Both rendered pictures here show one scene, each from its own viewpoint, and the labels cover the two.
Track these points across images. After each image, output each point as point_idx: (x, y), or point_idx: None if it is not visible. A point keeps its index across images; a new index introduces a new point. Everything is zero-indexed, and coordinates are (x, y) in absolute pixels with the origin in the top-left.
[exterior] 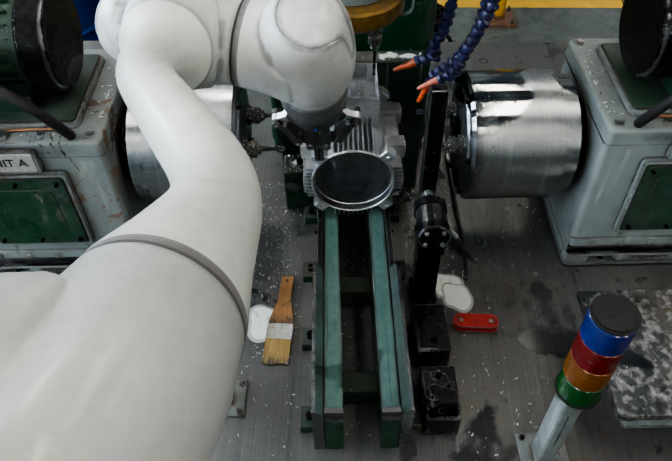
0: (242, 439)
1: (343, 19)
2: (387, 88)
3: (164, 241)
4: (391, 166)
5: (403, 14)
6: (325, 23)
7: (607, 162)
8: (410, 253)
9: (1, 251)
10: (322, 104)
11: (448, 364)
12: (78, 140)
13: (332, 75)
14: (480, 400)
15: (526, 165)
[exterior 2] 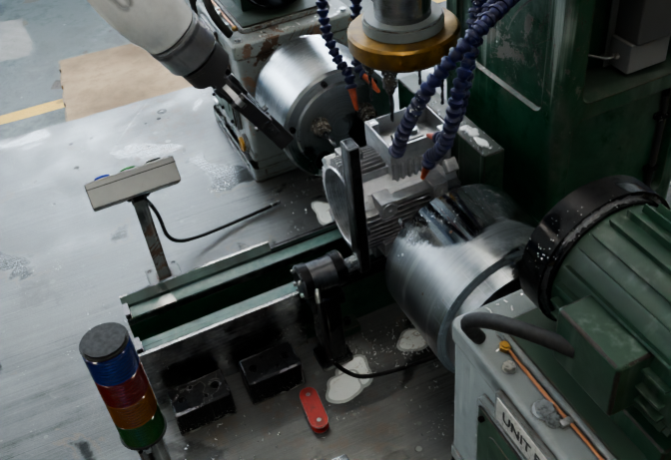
0: None
1: None
2: (459, 164)
3: None
4: None
5: (534, 108)
6: None
7: (458, 363)
8: (380, 330)
9: (219, 103)
10: (132, 43)
11: (257, 406)
12: (229, 40)
13: (101, 12)
14: (226, 444)
15: (415, 300)
